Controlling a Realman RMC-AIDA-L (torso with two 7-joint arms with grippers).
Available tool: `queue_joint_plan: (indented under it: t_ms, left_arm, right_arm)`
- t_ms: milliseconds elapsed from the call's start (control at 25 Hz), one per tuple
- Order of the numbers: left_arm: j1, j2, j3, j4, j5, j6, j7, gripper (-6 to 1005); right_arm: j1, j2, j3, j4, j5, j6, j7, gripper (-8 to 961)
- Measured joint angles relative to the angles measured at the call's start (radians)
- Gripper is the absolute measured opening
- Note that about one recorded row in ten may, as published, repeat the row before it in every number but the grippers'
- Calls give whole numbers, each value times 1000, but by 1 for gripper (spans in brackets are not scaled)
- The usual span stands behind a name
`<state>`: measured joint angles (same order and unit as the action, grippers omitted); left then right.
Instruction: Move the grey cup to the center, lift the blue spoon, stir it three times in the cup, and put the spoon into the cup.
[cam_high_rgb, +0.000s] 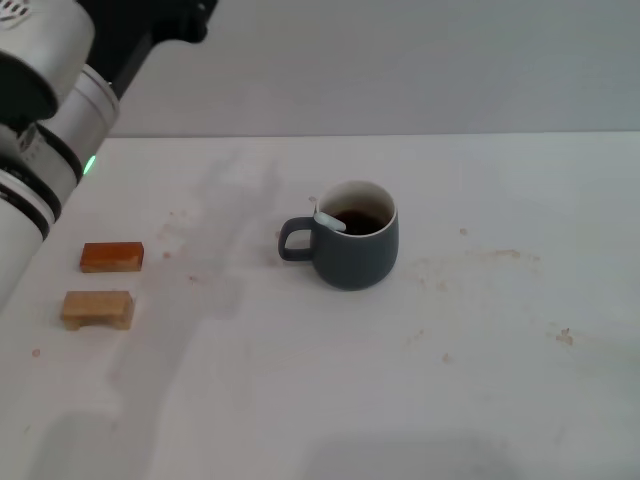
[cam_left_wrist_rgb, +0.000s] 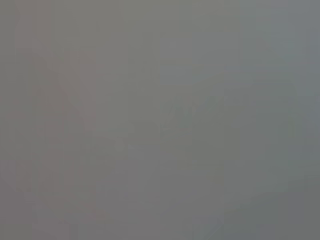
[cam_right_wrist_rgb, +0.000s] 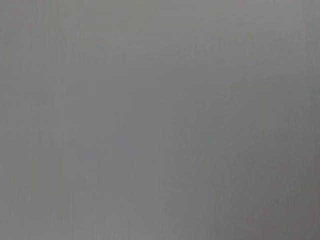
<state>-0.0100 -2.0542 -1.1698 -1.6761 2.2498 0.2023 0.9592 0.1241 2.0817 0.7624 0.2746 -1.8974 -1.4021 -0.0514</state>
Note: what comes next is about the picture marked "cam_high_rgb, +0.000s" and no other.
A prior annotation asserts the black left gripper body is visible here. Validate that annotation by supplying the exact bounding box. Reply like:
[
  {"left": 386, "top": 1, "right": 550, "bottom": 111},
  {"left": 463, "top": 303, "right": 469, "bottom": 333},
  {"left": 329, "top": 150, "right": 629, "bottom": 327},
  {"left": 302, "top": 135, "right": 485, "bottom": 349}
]
[{"left": 83, "top": 0, "right": 222, "bottom": 100}]

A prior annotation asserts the blue handled metal spoon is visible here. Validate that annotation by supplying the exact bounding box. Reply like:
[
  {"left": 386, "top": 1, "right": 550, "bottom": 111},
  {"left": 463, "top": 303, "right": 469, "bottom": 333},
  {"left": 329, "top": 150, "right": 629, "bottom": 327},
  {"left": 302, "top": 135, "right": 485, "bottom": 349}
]
[{"left": 309, "top": 196, "right": 348, "bottom": 233}]

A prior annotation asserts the dark grey ceramic mug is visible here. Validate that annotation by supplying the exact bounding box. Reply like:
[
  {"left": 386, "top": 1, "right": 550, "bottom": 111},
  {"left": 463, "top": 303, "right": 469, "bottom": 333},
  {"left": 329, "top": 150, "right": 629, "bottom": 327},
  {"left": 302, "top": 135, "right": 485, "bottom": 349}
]
[{"left": 277, "top": 180, "right": 400, "bottom": 291}]

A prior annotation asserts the orange stained wooden block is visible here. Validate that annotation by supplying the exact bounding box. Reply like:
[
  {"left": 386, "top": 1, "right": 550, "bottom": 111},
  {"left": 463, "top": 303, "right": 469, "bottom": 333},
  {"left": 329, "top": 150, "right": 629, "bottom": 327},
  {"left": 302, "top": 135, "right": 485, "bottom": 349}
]
[{"left": 79, "top": 241, "right": 146, "bottom": 274}]

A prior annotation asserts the dark coffee liquid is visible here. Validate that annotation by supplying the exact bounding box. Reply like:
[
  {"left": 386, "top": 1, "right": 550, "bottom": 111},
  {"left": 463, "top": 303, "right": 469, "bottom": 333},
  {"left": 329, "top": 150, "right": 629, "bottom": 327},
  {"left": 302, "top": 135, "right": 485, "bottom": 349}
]
[{"left": 331, "top": 208, "right": 391, "bottom": 236}]

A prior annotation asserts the light notched wooden block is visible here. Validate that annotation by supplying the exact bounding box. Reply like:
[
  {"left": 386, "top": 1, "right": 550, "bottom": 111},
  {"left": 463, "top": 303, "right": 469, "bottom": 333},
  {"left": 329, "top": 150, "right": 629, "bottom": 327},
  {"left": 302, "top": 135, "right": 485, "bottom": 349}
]
[{"left": 60, "top": 290, "right": 136, "bottom": 332}]

